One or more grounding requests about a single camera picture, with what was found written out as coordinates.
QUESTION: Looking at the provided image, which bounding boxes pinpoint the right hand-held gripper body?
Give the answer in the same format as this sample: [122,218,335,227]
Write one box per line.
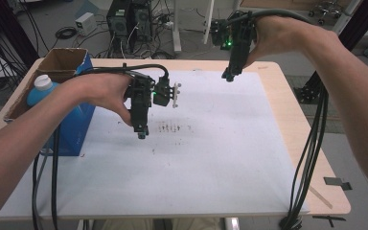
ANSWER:
[210,10,257,53]

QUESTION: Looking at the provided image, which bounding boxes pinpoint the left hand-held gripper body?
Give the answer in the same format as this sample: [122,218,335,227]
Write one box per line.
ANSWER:
[123,71,182,112]

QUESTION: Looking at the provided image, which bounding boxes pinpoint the blue cardboard box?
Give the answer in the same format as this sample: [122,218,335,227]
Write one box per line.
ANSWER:
[3,47,96,157]

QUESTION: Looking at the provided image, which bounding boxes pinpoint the blue bottle with white cap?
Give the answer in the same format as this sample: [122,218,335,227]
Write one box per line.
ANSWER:
[26,74,61,107]

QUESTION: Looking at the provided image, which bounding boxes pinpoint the person's left hand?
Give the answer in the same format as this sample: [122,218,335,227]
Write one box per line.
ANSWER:
[61,72,135,127]

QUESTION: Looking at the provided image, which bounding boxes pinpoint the person's right hand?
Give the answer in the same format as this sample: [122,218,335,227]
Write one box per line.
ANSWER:
[243,14,343,70]

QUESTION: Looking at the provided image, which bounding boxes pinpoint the white desk foot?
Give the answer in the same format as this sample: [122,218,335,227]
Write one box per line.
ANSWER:
[202,0,216,45]

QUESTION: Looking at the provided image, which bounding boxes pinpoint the white desk leg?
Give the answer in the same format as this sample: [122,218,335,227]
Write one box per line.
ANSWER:
[171,0,182,53]

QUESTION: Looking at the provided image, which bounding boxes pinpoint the white foam mat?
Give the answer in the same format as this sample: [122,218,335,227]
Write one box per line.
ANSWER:
[0,68,311,219]

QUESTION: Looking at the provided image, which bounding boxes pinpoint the black metal stand base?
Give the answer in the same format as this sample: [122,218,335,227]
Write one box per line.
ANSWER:
[293,71,329,104]

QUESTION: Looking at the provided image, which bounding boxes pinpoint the black computer tower green label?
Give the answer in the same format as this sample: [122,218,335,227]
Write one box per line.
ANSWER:
[105,0,132,42]

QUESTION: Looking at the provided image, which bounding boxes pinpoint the small white device box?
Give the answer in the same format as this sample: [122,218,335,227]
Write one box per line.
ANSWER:
[75,11,98,36]

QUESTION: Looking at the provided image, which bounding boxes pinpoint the grey tape patch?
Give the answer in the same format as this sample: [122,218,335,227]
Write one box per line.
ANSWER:
[323,176,354,192]

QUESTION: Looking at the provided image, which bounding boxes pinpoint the black tape cross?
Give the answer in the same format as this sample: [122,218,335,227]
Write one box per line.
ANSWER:
[311,215,347,228]

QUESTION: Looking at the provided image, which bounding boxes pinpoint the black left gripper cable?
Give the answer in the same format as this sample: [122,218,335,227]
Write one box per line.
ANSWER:
[31,62,171,230]

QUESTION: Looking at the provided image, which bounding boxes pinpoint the black right gripper cable bundle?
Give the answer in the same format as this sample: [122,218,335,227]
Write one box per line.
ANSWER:
[228,9,330,230]

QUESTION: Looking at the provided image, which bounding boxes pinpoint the black coiled cable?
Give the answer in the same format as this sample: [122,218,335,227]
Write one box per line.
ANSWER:
[55,26,79,40]

